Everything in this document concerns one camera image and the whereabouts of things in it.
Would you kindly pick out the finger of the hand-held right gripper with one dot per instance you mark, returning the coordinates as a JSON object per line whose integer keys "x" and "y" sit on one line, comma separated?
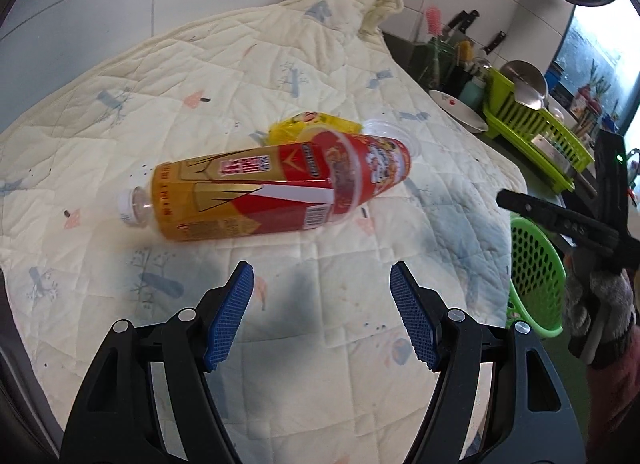
{"x": 550, "y": 214}

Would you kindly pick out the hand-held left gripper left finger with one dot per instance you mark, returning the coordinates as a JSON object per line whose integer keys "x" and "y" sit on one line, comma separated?
{"x": 227, "y": 314}

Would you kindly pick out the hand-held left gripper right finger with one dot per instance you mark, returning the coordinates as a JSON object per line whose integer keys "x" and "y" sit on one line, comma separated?
{"x": 412, "y": 314}

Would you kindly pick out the green perforated plastic basket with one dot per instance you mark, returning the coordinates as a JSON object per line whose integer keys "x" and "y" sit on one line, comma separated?
{"x": 537, "y": 264}

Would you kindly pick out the orange and red plastic bottle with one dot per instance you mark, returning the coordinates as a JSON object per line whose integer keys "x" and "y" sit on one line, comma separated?
{"x": 225, "y": 199}

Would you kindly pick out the red printed clear plastic cup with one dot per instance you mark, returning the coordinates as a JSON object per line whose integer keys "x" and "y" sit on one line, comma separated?
{"x": 372, "y": 168}

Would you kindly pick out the person's right hand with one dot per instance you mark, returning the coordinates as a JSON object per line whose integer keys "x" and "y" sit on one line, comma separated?
{"x": 620, "y": 294}

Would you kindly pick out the red potted ornament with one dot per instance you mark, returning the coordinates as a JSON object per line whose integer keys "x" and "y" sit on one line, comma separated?
{"x": 590, "y": 98}

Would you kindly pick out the green plastic dish rack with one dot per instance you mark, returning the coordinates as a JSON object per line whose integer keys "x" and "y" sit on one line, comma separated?
{"x": 520, "y": 118}

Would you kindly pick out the white plate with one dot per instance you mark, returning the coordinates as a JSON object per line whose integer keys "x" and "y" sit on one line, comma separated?
{"x": 460, "y": 111}

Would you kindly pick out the steel bowl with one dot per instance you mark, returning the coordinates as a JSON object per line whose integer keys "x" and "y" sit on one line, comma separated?
{"x": 522, "y": 72}

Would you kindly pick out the teal bottle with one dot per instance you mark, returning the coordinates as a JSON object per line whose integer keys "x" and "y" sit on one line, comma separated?
{"x": 470, "y": 91}

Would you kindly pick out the green utensil holder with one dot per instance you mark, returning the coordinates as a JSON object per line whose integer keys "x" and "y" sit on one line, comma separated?
{"x": 435, "y": 63}

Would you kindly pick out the yellow snack packet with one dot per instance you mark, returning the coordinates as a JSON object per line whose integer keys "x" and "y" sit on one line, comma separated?
{"x": 290, "y": 128}

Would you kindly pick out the pink bottle brush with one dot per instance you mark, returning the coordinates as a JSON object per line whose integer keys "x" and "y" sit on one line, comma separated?
{"x": 433, "y": 21}

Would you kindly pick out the cream quilted blanket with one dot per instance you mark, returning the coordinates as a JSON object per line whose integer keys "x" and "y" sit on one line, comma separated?
{"x": 250, "y": 68}

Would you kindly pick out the window with green frame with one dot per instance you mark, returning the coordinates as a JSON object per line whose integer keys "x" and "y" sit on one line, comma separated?
{"x": 590, "y": 53}

